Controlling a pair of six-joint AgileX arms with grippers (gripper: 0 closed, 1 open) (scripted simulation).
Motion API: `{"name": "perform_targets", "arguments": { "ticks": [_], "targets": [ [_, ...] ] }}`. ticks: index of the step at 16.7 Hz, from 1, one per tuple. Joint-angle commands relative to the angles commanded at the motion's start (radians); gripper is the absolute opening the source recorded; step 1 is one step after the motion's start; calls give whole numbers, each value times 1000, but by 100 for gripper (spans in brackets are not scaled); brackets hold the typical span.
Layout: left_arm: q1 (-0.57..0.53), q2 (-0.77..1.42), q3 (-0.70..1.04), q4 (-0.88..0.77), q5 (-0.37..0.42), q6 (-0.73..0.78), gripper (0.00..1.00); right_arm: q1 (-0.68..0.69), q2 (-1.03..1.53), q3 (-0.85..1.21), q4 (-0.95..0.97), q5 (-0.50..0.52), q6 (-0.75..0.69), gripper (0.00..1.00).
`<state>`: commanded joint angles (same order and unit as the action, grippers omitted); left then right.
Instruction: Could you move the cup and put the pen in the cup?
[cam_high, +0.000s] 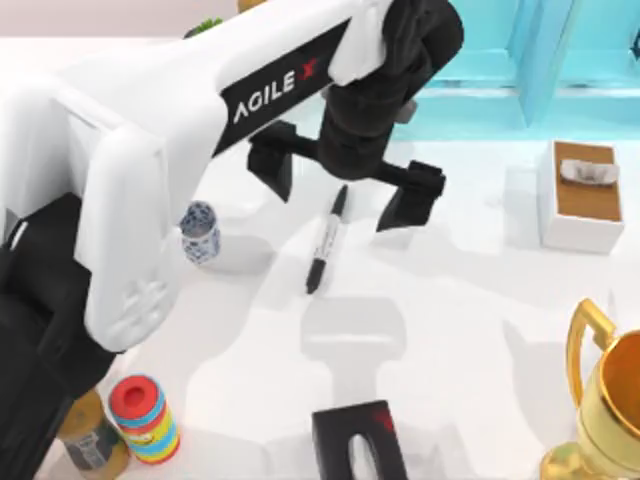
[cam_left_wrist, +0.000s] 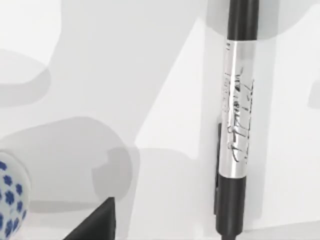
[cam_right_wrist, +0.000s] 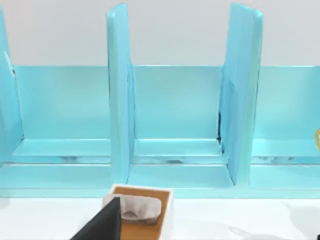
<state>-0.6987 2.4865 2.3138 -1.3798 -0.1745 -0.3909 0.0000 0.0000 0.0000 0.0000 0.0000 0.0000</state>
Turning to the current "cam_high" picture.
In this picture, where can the brown wooden object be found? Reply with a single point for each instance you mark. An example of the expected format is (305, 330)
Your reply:
(245, 5)

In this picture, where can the gold and grey can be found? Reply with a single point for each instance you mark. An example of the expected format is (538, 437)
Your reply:
(92, 440)

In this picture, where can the green potted plant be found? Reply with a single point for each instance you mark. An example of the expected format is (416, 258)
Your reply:
(205, 27)

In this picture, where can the black marker pen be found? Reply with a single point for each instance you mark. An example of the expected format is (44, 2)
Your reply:
(326, 240)

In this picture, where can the stack of coloured rings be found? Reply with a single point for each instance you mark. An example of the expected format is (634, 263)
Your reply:
(147, 425)

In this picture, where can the white tissue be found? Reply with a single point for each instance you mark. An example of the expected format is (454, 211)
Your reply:
(590, 171)

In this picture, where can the gold trophy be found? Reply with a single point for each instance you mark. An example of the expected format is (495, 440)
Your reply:
(610, 400)

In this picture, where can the black tissue box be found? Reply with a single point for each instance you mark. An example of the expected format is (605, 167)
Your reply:
(332, 440)

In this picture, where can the light blue rack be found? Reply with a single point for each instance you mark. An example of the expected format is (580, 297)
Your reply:
(500, 65)

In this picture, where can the white and wooden tissue box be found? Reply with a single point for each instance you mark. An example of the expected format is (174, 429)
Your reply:
(582, 220)

